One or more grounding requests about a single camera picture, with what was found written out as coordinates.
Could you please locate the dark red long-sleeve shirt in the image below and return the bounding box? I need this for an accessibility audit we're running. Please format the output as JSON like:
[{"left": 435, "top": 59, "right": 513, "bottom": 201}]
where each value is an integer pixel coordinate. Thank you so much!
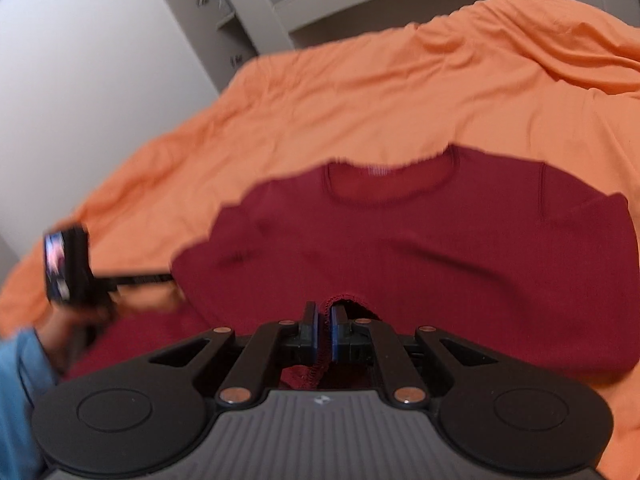
[{"left": 72, "top": 146, "right": 639, "bottom": 377}]

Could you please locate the orange bed sheet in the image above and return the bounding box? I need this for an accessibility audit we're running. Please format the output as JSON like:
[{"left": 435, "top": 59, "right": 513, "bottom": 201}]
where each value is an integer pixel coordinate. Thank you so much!
[{"left": 0, "top": 0, "right": 640, "bottom": 480}]

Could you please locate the blue sleeve forearm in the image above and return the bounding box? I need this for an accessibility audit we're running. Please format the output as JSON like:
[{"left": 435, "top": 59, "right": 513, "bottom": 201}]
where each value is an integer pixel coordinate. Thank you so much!
[{"left": 1, "top": 328, "right": 58, "bottom": 479}]

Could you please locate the person's left hand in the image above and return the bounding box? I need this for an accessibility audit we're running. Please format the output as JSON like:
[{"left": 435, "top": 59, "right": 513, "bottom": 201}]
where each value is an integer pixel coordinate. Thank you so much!
[{"left": 35, "top": 283, "right": 184, "bottom": 375}]

